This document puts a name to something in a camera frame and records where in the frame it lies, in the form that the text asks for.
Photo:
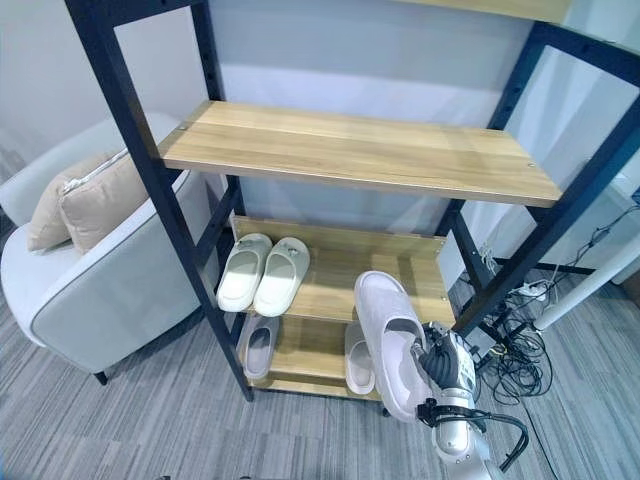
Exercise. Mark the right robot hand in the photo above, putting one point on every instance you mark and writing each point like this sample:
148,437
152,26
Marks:
445,361

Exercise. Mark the grey fabric slipper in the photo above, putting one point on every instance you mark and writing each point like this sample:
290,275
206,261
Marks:
387,340

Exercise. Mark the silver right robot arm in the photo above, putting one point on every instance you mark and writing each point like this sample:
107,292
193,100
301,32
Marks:
462,440

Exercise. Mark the wooden shelf board with slippers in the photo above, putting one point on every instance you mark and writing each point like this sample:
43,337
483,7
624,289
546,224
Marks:
340,272

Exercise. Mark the beige rubber slipper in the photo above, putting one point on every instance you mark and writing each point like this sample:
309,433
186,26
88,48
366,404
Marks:
359,361

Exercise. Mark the white power strip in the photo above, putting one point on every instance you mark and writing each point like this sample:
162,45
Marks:
533,289

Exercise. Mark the low wooden shelf board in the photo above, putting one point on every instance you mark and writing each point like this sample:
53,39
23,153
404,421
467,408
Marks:
310,355

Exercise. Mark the white desk leg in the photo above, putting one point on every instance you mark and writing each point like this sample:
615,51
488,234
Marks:
590,280

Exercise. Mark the cream rubber slipper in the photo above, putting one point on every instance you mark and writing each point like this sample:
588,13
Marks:
244,274
279,280

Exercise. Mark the grey rubber slipper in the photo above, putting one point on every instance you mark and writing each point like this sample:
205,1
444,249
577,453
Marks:
260,347

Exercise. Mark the large wooden shelf board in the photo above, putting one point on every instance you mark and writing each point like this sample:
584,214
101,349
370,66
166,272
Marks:
360,152

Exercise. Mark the light grey armchair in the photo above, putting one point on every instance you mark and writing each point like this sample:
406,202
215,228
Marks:
100,280

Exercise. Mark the wooden shelf board edge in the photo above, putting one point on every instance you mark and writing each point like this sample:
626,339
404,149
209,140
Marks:
480,7

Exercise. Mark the beige cushion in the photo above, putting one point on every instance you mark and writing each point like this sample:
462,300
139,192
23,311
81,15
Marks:
85,197

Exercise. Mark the black metal rack frame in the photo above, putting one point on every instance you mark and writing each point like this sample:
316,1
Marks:
135,130

